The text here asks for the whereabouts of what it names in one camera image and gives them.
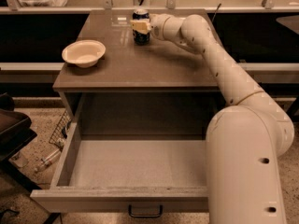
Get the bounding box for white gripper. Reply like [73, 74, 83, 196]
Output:
[130, 14, 170, 40]

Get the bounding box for blue pepsi can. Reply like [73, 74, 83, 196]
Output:
[132, 8, 150, 45]

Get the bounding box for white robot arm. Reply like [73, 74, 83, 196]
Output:
[131, 14, 294, 224]

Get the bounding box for grey drawer cabinet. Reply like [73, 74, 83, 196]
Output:
[54, 13, 240, 123]

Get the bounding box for open grey top drawer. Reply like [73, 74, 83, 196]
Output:
[31, 93, 223, 213]

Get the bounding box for white bowl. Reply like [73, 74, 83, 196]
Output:
[62, 40, 106, 68]

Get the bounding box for black chair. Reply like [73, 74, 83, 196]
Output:
[0, 93, 40, 192]

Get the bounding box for clear plastic bottle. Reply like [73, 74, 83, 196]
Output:
[34, 149, 61, 173]

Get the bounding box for black metal stand legs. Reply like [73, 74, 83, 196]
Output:
[287, 96, 299, 122]

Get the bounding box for wire mesh basket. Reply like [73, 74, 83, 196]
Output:
[49, 111, 71, 148]

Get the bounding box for black drawer handle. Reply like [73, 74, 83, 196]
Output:
[128, 205, 164, 218]

